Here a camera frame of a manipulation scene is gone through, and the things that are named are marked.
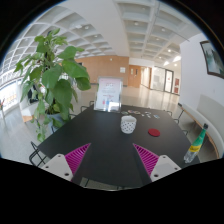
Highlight large green potted plant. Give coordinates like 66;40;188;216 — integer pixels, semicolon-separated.
15;28;91;142

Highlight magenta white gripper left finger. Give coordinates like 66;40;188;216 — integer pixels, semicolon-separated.
42;143;90;181

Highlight small cards on table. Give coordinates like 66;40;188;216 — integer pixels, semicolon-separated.
121;110;160;119

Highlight framed wall picture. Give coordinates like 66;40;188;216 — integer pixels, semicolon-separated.
200;41;224;79

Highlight acrylic sign stand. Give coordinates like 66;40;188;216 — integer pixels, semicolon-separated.
94;76;123;112

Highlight white dotted cup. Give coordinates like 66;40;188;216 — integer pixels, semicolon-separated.
120;116;137;134

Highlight white wooden wall bench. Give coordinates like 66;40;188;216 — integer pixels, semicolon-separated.
181;94;224;158

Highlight red round coaster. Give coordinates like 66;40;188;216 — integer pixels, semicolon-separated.
148;128;160;137

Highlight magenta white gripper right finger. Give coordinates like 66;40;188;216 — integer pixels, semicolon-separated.
133;144;180;182

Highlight green plastic water bottle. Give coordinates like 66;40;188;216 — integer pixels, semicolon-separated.
184;124;208;163

